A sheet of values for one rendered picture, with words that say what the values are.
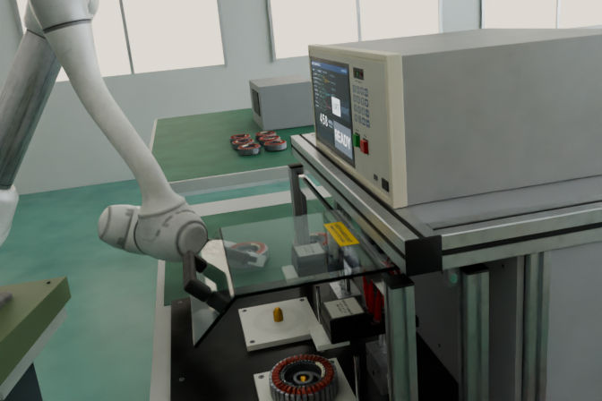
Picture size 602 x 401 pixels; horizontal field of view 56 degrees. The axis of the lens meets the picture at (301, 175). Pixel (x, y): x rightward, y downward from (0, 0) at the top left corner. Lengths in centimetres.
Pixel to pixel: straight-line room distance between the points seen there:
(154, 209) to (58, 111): 452
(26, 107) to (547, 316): 118
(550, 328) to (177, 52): 494
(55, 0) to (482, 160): 89
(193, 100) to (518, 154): 486
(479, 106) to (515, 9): 574
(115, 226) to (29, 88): 40
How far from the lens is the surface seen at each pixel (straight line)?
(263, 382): 103
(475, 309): 77
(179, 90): 554
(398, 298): 71
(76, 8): 129
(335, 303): 95
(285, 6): 561
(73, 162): 573
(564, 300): 83
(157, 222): 118
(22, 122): 148
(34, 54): 146
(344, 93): 93
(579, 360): 90
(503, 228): 72
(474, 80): 79
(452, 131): 78
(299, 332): 115
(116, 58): 554
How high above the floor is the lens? 138
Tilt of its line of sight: 16 degrees down
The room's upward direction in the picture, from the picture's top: 5 degrees counter-clockwise
